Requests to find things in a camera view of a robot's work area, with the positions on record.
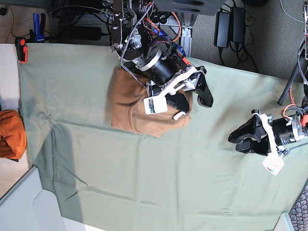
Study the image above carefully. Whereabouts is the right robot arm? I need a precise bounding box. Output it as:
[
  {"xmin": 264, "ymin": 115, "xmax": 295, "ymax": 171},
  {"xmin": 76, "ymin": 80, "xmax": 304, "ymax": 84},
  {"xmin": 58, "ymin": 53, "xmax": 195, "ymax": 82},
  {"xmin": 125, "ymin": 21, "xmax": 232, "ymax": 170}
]
[{"xmin": 111, "ymin": 0, "xmax": 214, "ymax": 115}]

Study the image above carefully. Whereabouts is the green table cloth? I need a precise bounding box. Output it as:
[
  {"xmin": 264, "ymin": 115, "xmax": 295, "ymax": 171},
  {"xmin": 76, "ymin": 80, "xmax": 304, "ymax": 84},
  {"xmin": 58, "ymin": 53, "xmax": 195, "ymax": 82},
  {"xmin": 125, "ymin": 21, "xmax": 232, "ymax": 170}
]
[{"xmin": 18, "ymin": 43, "xmax": 308, "ymax": 231}]

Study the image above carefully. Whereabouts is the black power brick left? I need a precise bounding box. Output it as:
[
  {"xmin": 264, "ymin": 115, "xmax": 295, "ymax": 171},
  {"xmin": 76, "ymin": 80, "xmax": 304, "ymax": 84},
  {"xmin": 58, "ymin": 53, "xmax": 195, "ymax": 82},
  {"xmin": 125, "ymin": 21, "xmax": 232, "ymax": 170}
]
[{"xmin": 63, "ymin": 26, "xmax": 102, "ymax": 40}]

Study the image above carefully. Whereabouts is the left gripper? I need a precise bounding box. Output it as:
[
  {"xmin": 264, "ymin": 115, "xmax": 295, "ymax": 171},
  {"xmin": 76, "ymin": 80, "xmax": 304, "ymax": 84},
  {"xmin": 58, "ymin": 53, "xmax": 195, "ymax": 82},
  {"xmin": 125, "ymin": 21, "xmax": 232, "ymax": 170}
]
[{"xmin": 228, "ymin": 114, "xmax": 308, "ymax": 154}]

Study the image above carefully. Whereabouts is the black power adapter far right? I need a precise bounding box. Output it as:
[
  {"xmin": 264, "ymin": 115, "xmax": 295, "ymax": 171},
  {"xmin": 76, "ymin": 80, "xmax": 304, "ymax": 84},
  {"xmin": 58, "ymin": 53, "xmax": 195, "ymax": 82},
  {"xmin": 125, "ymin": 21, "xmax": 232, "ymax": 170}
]
[{"xmin": 230, "ymin": 7, "xmax": 246, "ymax": 43}]

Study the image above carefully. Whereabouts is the orange folded garment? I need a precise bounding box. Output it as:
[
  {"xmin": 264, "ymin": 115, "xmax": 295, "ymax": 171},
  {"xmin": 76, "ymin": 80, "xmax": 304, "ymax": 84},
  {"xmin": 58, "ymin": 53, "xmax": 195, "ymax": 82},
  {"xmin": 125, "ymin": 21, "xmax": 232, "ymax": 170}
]
[{"xmin": 0, "ymin": 110, "xmax": 27, "ymax": 160}]

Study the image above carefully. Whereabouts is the white plastic bin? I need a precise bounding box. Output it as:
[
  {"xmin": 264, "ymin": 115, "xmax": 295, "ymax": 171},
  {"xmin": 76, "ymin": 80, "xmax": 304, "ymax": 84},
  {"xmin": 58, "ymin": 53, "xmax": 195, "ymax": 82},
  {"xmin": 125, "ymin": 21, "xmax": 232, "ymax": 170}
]
[{"xmin": 0, "ymin": 167, "xmax": 65, "ymax": 231}]

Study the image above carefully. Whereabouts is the blue clamp at table middle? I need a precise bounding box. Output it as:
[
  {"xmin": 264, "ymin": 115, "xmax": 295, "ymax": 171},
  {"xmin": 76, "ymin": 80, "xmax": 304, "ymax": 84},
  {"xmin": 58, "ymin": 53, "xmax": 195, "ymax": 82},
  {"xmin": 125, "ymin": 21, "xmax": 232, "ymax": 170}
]
[{"xmin": 167, "ymin": 43, "xmax": 191, "ymax": 71}]

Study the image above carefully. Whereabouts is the black power adapter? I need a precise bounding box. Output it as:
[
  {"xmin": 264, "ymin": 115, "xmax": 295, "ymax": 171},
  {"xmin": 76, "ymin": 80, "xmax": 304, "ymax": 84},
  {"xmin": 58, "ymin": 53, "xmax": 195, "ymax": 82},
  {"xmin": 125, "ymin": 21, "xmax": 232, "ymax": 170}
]
[
  {"xmin": 230, "ymin": 7, "xmax": 246, "ymax": 43},
  {"xmin": 214, "ymin": 12, "xmax": 230, "ymax": 48}
]

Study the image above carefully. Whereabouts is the aluminium frame post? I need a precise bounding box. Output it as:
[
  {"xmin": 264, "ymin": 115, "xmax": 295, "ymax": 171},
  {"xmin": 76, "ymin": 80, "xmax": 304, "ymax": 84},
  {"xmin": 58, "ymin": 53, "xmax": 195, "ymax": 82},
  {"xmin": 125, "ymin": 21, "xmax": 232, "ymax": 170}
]
[{"xmin": 175, "ymin": 13, "xmax": 197, "ymax": 57}]

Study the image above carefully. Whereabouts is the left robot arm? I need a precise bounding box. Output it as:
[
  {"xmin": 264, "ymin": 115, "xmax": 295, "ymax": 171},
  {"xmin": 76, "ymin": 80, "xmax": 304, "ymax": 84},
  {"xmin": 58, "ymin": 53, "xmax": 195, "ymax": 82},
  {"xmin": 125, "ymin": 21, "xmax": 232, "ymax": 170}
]
[{"xmin": 228, "ymin": 1, "xmax": 308, "ymax": 157}]

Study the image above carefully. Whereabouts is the tan T-shirt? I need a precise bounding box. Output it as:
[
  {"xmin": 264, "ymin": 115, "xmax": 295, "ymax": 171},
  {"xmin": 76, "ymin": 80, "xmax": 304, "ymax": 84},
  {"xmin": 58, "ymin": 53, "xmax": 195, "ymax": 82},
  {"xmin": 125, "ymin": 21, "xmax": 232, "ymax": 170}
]
[{"xmin": 111, "ymin": 69, "xmax": 193, "ymax": 138}]

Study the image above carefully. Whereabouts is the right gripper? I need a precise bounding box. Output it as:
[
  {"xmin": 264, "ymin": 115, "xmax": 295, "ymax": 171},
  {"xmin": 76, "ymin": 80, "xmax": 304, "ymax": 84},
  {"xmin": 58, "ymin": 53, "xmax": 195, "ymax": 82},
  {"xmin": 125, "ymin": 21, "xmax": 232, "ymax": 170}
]
[{"xmin": 134, "ymin": 45, "xmax": 214, "ymax": 113}]

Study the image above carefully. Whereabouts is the blue clamp at table corner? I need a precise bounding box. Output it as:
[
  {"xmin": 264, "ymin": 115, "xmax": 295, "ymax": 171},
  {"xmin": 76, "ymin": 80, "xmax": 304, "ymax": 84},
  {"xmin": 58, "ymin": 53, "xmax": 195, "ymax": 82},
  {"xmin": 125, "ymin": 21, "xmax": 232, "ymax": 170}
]
[{"xmin": 14, "ymin": 13, "xmax": 46, "ymax": 63}]

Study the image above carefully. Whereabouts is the grey overhead camera mount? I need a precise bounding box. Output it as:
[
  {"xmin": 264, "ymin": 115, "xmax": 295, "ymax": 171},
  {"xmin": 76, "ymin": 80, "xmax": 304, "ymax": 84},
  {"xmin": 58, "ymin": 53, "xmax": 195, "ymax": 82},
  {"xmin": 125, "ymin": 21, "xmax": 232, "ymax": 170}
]
[{"xmin": 153, "ymin": 0, "xmax": 226, "ymax": 16}]

